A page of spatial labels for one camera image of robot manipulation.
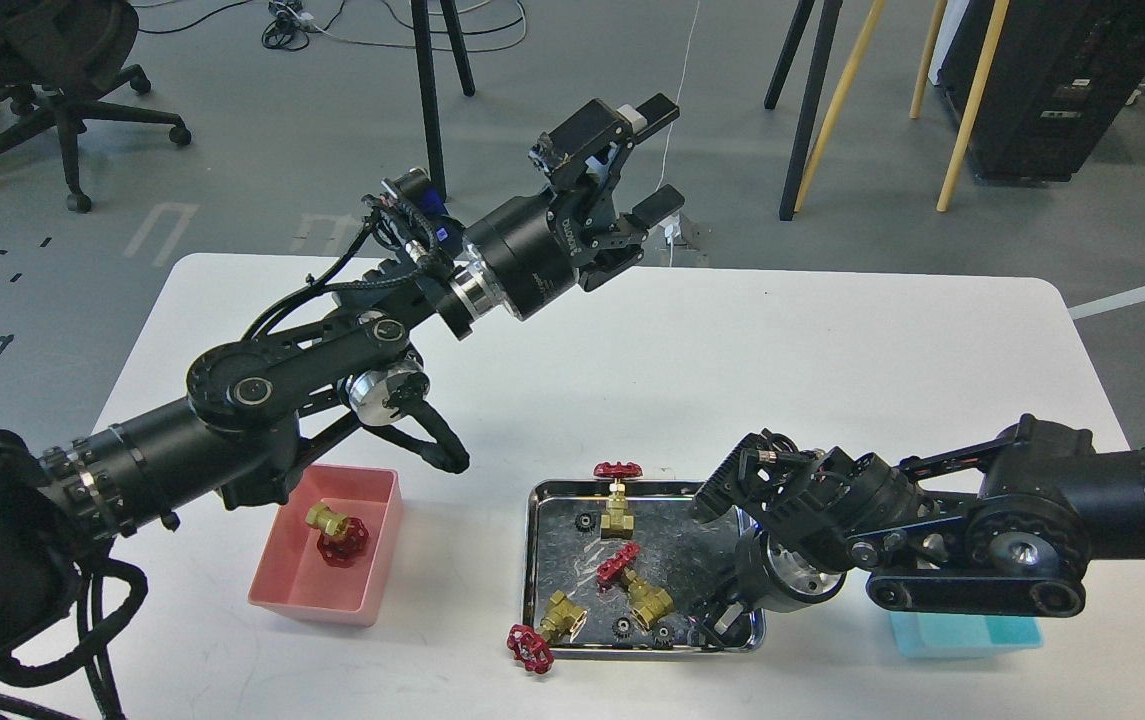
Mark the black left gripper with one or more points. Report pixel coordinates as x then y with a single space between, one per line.
530 250

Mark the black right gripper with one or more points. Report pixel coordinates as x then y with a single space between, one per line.
764 576

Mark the brass valve red handle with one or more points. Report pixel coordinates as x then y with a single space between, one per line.
342 538

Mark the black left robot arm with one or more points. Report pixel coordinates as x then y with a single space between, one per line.
333 357

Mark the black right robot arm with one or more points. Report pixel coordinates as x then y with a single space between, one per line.
1004 528

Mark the small black gear bottom right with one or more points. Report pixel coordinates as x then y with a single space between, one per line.
663 636

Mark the small black gear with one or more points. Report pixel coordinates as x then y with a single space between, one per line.
622 628
585 522
663 636

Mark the brass valve centre of tray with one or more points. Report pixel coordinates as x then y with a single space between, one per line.
649 603

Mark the brass valve of tray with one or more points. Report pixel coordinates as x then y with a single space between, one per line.
649 603
617 520

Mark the small black gear bottom left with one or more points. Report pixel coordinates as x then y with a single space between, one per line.
622 628

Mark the brass valve top of tray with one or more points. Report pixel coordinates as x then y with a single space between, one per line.
617 520

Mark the small black gear upper left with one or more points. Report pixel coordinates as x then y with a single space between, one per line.
585 522

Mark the blue plastic box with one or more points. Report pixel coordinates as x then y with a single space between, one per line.
928 635

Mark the brass valve over tray edge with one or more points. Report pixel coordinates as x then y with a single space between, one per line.
532 645

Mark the shiny metal tray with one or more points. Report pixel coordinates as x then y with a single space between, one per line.
678 554

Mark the black tripod leg right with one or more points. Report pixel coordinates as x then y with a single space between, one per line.
818 64

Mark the black tripod left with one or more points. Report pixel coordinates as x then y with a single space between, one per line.
427 80

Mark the black cabinet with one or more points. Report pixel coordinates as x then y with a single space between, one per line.
1061 73

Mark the black office chair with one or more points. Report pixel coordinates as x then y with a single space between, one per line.
58 59

